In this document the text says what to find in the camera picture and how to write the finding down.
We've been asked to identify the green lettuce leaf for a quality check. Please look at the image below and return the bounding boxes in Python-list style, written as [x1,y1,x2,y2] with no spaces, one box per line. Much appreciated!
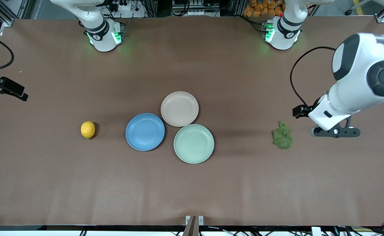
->
[272,121,293,149]

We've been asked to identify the yellow lemon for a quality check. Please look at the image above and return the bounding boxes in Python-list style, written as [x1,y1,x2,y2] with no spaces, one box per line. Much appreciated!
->
[81,121,96,140]

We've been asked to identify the light green plate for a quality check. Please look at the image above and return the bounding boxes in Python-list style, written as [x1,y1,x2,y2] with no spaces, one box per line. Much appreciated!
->
[174,124,215,164]

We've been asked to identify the beige plate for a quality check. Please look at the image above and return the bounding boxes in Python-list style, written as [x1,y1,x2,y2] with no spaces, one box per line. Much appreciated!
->
[161,91,199,127]

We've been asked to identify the white power strip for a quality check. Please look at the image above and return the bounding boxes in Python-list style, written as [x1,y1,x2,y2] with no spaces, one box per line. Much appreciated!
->
[108,0,132,12]

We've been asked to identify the blue plate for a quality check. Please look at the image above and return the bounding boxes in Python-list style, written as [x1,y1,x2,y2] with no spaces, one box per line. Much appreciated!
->
[125,113,165,151]

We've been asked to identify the white electronics box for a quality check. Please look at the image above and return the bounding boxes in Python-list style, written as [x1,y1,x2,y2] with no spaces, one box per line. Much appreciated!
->
[172,0,220,17]

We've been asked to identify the metal table edge bracket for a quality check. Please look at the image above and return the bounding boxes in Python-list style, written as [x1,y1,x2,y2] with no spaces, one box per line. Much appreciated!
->
[183,215,205,236]

